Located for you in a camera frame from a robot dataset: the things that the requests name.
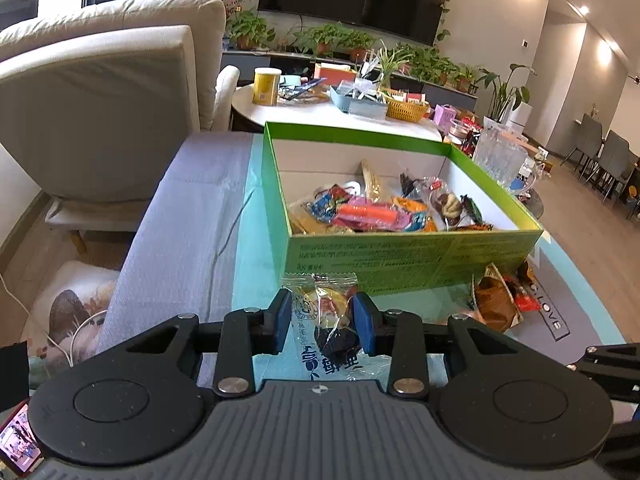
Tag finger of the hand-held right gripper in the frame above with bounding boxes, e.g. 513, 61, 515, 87
570, 344, 640, 404
594, 419, 640, 467

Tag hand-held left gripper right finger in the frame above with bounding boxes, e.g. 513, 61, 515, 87
350, 291, 522, 397

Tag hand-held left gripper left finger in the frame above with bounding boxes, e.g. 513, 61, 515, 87
122, 288, 294, 397

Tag clear blue-print snack packet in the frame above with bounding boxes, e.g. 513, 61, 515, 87
281, 272, 397, 387

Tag green cardboard box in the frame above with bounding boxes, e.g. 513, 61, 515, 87
263, 120, 545, 297

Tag pile of colourful snack packets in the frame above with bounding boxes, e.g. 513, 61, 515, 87
287, 159, 497, 235

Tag red snack packet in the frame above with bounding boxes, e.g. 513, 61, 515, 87
512, 259, 542, 314

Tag brown snack packet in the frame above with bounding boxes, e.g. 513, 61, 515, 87
470, 262, 524, 334

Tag grey cloth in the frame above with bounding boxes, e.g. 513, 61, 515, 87
97, 131, 272, 362

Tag white round coffee table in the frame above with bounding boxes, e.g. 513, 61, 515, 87
230, 81, 444, 144

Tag printed floor cushion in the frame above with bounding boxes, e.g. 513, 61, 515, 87
29, 259, 122, 363

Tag grey dining chair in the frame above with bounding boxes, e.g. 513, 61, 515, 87
560, 112, 604, 172
586, 129, 637, 202

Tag clear plastic pitcher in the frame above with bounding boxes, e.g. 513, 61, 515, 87
472, 126, 544, 194

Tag blue plastic basket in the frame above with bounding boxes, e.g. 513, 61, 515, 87
329, 81, 389, 120

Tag yellow woven basket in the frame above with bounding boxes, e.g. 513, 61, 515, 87
382, 91, 430, 123

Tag pink carton box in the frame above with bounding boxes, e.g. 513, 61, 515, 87
433, 103, 461, 134

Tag dark flat snack packets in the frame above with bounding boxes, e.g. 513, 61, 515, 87
278, 79, 332, 104

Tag yellow canister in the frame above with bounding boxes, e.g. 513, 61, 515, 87
253, 67, 283, 107

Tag orange tissue box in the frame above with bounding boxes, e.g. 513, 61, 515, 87
313, 62, 357, 87

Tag spider plant in glass vase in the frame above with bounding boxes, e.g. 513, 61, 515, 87
359, 41, 417, 97

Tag green potted plant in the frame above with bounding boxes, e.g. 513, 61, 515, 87
226, 9, 277, 52
395, 44, 452, 82
451, 64, 479, 94
345, 30, 377, 64
291, 24, 352, 59

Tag large-leaf plant in white planter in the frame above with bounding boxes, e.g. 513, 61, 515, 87
474, 61, 537, 127

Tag cream sofa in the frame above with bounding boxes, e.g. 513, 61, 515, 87
0, 0, 241, 256

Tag smartphone with red case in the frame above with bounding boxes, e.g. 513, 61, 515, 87
0, 399, 44, 479

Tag white cable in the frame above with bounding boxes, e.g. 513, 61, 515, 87
0, 272, 109, 367

